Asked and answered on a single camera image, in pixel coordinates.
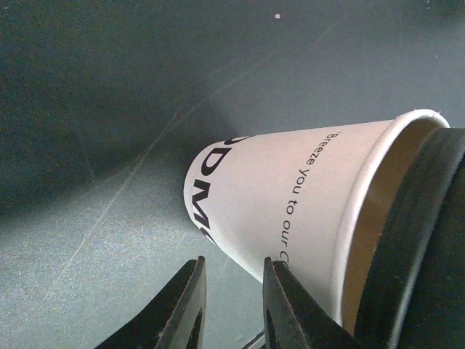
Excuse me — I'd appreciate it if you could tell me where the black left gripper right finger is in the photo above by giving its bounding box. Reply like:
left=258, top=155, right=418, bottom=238
left=262, top=257, right=360, bottom=348

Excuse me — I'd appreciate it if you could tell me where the white paper cup black print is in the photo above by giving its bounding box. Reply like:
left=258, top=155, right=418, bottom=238
left=183, top=109, right=448, bottom=332

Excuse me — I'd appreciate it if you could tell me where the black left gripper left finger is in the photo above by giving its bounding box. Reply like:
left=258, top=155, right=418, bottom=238
left=98, top=256, right=206, bottom=349

